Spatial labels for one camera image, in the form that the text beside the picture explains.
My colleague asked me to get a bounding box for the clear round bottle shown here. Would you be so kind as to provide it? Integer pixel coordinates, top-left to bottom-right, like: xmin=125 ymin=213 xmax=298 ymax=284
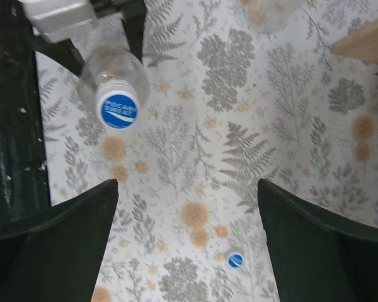
xmin=244 ymin=0 xmax=305 ymax=33
xmin=77 ymin=45 xmax=150 ymax=113

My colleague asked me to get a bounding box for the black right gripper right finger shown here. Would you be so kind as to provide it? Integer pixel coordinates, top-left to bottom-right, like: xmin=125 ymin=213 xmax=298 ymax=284
xmin=258 ymin=179 xmax=378 ymax=301

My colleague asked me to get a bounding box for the blue cap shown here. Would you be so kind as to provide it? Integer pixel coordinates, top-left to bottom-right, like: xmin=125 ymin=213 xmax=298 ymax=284
xmin=226 ymin=251 xmax=244 ymax=269
xmin=95 ymin=81 xmax=140 ymax=130

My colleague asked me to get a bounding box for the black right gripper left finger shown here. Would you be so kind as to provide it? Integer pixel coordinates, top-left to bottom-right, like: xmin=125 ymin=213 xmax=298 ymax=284
xmin=0 ymin=179 xmax=118 ymax=301

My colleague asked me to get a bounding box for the wooden shelf unit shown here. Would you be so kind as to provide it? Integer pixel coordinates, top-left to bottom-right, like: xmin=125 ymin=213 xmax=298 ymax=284
xmin=331 ymin=18 xmax=378 ymax=65

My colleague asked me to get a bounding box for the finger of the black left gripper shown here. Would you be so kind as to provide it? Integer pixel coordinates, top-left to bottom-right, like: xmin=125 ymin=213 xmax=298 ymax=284
xmin=121 ymin=0 xmax=147 ymax=62
xmin=34 ymin=37 xmax=84 ymax=74

